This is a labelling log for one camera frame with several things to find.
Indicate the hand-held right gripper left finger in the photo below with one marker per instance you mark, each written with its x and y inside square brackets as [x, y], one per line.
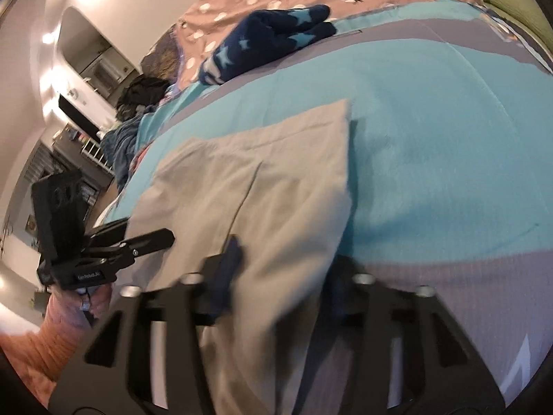
[227, 268]

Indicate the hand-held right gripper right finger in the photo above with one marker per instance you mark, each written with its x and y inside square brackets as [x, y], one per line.
[345, 285]

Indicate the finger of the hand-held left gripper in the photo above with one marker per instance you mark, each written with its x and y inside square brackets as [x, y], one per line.
[110, 230]
[151, 242]

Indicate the white long-sleeve shirt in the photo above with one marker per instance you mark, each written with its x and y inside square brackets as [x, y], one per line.
[259, 207]

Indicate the person's left forearm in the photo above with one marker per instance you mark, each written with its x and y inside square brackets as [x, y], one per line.
[62, 313]

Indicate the folded floral pink clothes stack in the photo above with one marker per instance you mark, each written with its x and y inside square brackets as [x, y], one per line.
[138, 158]

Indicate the pile of black clothes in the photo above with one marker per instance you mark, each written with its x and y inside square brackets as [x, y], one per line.
[144, 90]

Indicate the person's left hand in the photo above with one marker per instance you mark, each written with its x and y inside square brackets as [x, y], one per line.
[97, 300]

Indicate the dark blue fleece blanket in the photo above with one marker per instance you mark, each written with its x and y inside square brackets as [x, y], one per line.
[123, 142]

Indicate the person's orange fleece clothing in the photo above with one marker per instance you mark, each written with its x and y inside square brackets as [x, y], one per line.
[30, 350]

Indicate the mirror cabinet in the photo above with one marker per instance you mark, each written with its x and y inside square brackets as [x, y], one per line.
[106, 69]

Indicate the blue patterned duvet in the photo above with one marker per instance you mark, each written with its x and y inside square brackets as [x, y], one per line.
[432, 138]

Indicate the navy star print blanket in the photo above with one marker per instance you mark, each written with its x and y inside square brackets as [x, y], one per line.
[259, 43]

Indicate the pink polka dot sheet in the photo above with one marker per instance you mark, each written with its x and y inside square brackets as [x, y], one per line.
[276, 4]

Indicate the large green pillow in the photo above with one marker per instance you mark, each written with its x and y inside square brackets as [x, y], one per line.
[518, 4]

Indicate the black wall screen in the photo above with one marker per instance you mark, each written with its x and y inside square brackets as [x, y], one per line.
[80, 114]

